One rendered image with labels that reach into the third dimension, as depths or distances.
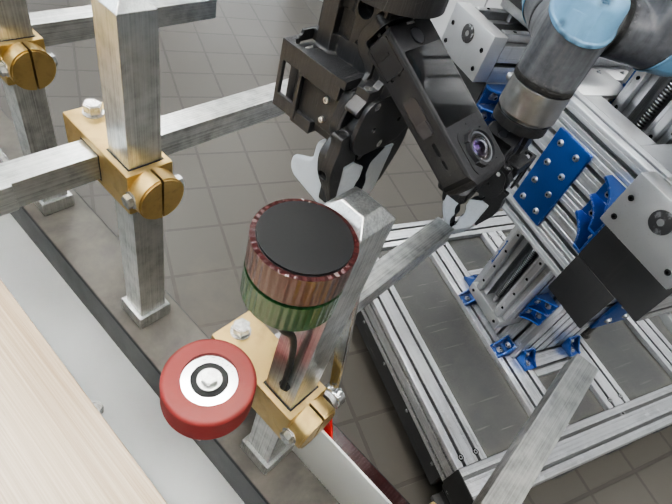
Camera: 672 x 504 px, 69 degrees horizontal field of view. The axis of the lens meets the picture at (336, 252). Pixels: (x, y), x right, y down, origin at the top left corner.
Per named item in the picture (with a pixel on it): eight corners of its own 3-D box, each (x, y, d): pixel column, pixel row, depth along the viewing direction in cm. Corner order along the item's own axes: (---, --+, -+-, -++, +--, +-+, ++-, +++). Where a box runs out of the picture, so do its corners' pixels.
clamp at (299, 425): (245, 333, 54) (250, 308, 51) (329, 423, 50) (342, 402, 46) (203, 362, 51) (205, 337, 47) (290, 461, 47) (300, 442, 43)
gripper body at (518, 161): (517, 188, 72) (565, 119, 63) (490, 210, 66) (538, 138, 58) (476, 158, 74) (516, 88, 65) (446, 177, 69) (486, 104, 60)
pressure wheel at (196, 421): (211, 377, 53) (218, 319, 44) (260, 432, 50) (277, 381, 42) (144, 425, 48) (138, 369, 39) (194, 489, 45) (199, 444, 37)
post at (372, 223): (260, 447, 65) (359, 175, 30) (278, 467, 64) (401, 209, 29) (240, 465, 63) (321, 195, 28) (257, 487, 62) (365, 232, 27)
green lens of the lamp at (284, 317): (292, 238, 32) (298, 214, 31) (357, 297, 30) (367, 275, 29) (219, 280, 29) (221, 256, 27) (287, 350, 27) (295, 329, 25)
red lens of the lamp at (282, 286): (299, 211, 30) (306, 185, 29) (369, 272, 29) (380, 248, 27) (222, 252, 27) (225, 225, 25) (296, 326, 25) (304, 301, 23)
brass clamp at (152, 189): (117, 136, 56) (113, 97, 52) (189, 206, 51) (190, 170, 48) (63, 153, 52) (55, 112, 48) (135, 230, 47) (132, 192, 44)
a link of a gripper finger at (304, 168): (296, 194, 46) (317, 110, 39) (341, 233, 44) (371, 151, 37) (272, 207, 44) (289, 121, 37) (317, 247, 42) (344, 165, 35)
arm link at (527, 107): (558, 107, 54) (498, 70, 57) (536, 140, 58) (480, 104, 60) (581, 91, 59) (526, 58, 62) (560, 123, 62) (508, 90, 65)
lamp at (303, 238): (261, 361, 44) (309, 185, 29) (303, 406, 42) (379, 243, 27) (209, 401, 41) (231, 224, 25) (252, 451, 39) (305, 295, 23)
